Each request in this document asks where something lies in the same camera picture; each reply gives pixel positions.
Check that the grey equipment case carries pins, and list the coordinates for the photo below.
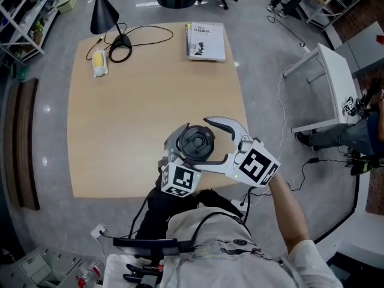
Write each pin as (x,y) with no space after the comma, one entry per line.
(39,265)

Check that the black chest mount bar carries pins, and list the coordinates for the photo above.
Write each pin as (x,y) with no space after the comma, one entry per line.
(144,244)

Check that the white metal rack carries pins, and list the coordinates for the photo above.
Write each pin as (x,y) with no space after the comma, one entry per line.
(336,1)

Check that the white storage shelf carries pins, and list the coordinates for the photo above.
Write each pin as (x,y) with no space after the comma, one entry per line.
(21,19)

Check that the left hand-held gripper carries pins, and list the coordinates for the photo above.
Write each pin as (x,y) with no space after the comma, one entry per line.
(180,180)

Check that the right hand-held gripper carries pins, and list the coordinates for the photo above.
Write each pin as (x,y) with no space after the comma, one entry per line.
(256,163)

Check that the black bottle lid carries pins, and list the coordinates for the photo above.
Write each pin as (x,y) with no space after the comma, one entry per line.
(195,141)

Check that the person's white shirt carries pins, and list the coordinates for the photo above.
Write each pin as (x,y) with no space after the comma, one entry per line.
(228,265)

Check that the white book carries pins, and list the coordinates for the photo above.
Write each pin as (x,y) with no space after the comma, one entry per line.
(207,40)

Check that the person's right forearm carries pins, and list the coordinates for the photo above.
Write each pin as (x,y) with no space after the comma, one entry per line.
(289,208)

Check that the person's black trousers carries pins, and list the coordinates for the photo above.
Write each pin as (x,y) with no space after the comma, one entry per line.
(159,214)

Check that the yellow-edged book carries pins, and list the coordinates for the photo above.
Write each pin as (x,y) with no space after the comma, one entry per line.
(186,40)

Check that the clear plastic bottle red label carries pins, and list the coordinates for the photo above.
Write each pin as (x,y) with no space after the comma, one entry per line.
(90,271)

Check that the white floor socket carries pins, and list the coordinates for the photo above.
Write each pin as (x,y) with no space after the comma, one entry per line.
(99,231)

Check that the black desk lamp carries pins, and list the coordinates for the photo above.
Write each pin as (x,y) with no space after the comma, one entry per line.
(103,13)

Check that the green box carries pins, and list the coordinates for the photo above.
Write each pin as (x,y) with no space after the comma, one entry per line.
(68,2)

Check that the white side table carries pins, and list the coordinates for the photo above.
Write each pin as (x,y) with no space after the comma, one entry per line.
(337,76)

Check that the yellow plush toy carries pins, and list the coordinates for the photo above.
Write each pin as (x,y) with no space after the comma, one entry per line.
(99,62)

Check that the dark wooden bench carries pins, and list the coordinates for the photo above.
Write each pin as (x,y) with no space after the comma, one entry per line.
(24,142)

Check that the dark bottle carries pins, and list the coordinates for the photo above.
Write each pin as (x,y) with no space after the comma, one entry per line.
(198,158)

